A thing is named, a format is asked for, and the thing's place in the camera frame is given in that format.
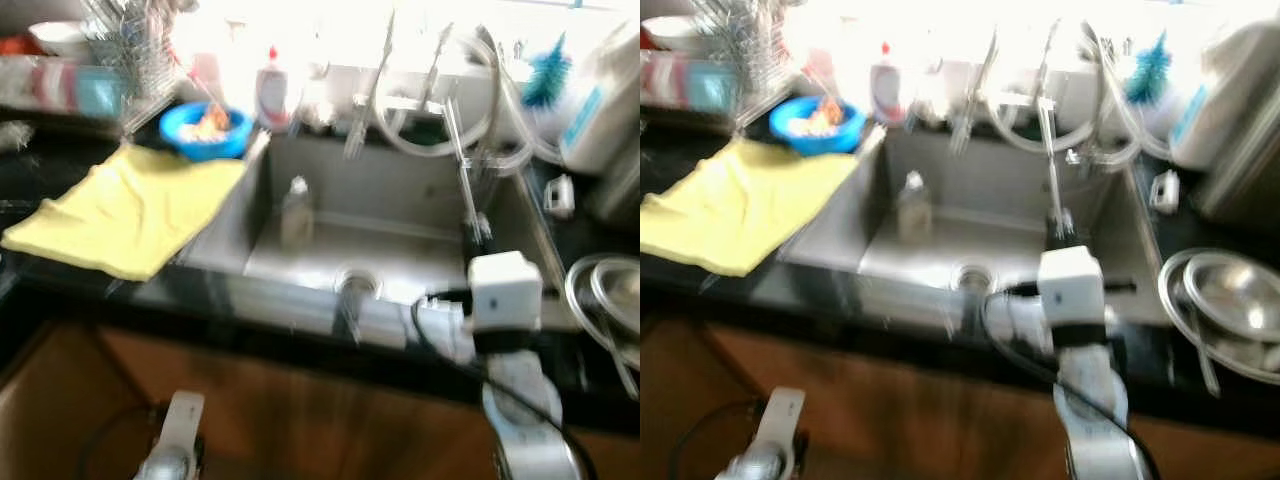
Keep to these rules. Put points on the yellow cloth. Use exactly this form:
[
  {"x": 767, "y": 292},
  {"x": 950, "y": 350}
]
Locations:
[
  {"x": 120, "y": 210},
  {"x": 740, "y": 200}
]

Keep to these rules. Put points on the white mug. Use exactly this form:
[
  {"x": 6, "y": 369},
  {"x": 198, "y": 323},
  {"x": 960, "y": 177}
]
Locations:
[{"x": 15, "y": 80}]

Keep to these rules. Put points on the food scraps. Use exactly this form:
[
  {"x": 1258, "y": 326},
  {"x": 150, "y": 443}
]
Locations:
[
  {"x": 208, "y": 125},
  {"x": 820, "y": 118}
]

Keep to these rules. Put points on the blue bottle brush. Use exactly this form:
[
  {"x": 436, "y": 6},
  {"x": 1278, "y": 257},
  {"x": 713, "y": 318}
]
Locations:
[
  {"x": 548, "y": 80},
  {"x": 1150, "y": 72}
]

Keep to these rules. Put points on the pink mug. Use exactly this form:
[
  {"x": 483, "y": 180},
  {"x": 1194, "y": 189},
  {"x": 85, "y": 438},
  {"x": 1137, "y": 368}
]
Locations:
[
  {"x": 672, "y": 80},
  {"x": 55, "y": 88}
]

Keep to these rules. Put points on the stainless steel sink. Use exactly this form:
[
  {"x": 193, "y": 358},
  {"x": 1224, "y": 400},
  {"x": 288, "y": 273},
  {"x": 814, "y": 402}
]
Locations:
[
  {"x": 400, "y": 200},
  {"x": 1000, "y": 190}
]

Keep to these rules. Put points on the blue mug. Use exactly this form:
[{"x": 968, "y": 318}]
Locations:
[
  {"x": 715, "y": 90},
  {"x": 100, "y": 95}
]

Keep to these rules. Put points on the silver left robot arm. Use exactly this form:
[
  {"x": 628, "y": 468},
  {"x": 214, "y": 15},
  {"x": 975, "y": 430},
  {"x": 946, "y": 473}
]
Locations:
[
  {"x": 760, "y": 468},
  {"x": 170, "y": 468}
]

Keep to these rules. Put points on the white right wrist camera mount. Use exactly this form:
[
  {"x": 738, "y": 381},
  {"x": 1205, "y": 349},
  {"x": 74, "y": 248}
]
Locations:
[
  {"x": 505, "y": 290},
  {"x": 1070, "y": 285}
]

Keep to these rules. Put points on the white dish soap bottle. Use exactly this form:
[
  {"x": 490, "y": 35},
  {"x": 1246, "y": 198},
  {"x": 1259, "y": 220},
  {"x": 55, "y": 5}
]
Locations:
[
  {"x": 886, "y": 95},
  {"x": 272, "y": 100}
]

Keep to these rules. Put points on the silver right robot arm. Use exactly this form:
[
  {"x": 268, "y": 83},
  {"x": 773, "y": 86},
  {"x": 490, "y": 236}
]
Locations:
[
  {"x": 1090, "y": 400},
  {"x": 520, "y": 400}
]

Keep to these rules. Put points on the steel gooseneck tap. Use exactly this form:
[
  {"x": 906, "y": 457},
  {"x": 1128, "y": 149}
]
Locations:
[
  {"x": 1043, "y": 70},
  {"x": 432, "y": 80}
]

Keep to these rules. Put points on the white bowl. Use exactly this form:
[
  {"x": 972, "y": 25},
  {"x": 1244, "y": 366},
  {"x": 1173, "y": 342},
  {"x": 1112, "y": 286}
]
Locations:
[
  {"x": 675, "y": 32},
  {"x": 60, "y": 38}
]

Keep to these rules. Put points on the wooden cabinet side panel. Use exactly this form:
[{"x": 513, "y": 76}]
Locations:
[
  {"x": 665, "y": 420},
  {"x": 40, "y": 420}
]

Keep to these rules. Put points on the wooden cabinet door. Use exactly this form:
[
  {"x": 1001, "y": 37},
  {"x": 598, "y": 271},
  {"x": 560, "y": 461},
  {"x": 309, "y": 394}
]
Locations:
[
  {"x": 860, "y": 400},
  {"x": 230, "y": 400},
  {"x": 1000, "y": 440},
  {"x": 420, "y": 440}
]

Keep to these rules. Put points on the orange bowl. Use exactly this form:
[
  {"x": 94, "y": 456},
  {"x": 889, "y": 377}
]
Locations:
[{"x": 15, "y": 46}]

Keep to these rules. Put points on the steel fork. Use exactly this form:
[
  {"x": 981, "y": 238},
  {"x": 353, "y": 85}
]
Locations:
[
  {"x": 1052, "y": 160},
  {"x": 462, "y": 170}
]

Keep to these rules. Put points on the white water purifier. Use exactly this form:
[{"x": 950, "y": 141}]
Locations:
[
  {"x": 600, "y": 120},
  {"x": 1230, "y": 90}
]

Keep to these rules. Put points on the small white plastic holder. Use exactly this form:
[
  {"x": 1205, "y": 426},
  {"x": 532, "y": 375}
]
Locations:
[
  {"x": 1165, "y": 192},
  {"x": 560, "y": 197}
]

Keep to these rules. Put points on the steel pull-down sprayer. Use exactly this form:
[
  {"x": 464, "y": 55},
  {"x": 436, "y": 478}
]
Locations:
[
  {"x": 365, "y": 110},
  {"x": 972, "y": 105}
]

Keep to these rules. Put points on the blue plastic bowl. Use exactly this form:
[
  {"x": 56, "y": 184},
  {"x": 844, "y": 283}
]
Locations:
[
  {"x": 230, "y": 142},
  {"x": 845, "y": 135}
]

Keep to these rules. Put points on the clear plastic bottle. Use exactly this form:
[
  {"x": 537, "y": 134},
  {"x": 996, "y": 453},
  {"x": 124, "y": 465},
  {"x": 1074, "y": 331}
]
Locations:
[
  {"x": 297, "y": 215},
  {"x": 914, "y": 210}
]

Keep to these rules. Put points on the large steel bowl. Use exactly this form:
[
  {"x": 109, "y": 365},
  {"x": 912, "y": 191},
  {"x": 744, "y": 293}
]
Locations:
[
  {"x": 610, "y": 290},
  {"x": 1240, "y": 290}
]

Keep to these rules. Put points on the steel sink drain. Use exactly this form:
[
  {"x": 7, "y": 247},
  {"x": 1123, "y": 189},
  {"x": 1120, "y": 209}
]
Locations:
[
  {"x": 975, "y": 278},
  {"x": 358, "y": 280}
]

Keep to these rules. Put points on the dark sponge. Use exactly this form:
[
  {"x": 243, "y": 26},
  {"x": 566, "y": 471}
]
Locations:
[
  {"x": 1022, "y": 122},
  {"x": 425, "y": 128}
]

